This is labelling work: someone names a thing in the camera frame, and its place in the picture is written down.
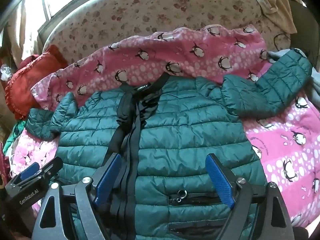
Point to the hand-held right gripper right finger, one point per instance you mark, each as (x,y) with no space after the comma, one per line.
(221,181)

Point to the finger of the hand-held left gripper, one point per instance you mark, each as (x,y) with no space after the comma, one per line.
(28,171)
(51,166)

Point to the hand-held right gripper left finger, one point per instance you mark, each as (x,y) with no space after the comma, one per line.
(106,183)

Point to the green puffer jacket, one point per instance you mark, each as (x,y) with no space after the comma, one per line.
(187,120)

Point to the green patterned cloth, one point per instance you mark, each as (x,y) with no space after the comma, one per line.
(15,135)

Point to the red ruffled cushion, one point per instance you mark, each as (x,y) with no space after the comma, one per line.
(30,80)

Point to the clear plastic object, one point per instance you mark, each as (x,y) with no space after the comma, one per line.
(5,71)

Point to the pink penguin print blanket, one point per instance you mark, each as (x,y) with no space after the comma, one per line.
(150,62)

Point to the grey cloth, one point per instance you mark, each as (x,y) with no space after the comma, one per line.
(277,55)

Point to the beige curtain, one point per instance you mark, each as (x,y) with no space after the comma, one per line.
(22,30)

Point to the floral beige mattress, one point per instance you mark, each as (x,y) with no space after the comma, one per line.
(125,12)

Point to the beige crumpled cloth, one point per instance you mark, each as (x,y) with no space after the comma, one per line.
(275,5)

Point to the grey bed frame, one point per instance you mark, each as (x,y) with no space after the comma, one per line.
(50,22)

